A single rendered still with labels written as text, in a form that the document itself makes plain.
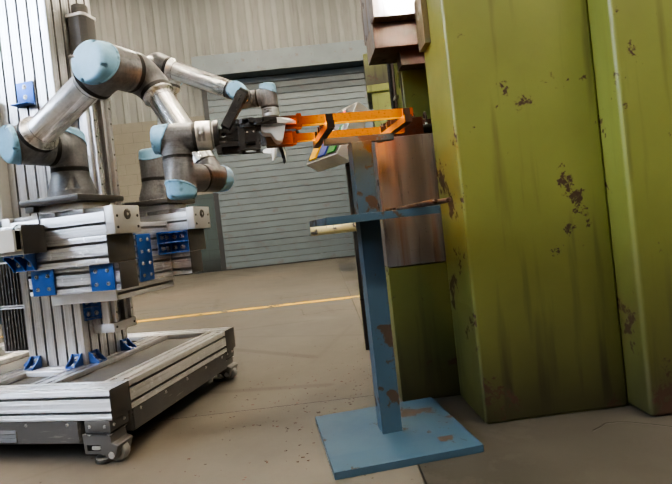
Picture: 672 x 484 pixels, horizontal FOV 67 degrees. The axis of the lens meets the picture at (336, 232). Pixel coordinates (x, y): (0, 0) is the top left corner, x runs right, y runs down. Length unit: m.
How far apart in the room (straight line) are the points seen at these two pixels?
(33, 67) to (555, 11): 1.79
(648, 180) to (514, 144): 0.37
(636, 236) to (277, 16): 9.54
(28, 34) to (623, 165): 2.05
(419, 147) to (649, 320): 0.86
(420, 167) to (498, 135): 0.32
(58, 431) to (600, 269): 1.70
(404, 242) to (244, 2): 9.37
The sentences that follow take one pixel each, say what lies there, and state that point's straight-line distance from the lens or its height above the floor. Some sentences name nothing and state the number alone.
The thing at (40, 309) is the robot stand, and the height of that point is 0.44.
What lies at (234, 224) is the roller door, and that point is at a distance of 9.97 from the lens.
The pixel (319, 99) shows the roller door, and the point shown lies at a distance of 10.11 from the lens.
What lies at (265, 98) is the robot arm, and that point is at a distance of 2.32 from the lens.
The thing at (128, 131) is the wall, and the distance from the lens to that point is 10.69.
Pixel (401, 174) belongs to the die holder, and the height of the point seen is 0.78.
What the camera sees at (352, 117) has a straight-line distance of 1.39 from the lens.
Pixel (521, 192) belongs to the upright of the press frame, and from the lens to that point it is 1.61.
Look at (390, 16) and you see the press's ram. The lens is 2.02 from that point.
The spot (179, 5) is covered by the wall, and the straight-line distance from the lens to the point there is 11.07.
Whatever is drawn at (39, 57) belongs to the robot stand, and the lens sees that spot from 2.24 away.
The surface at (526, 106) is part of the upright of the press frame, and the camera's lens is 1.65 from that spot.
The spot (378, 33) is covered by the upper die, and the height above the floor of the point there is 1.32.
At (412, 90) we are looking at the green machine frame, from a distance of 2.27.
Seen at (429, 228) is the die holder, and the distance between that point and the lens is 1.79.
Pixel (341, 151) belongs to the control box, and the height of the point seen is 0.97.
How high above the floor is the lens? 0.63
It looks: 1 degrees down
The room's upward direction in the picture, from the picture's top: 6 degrees counter-clockwise
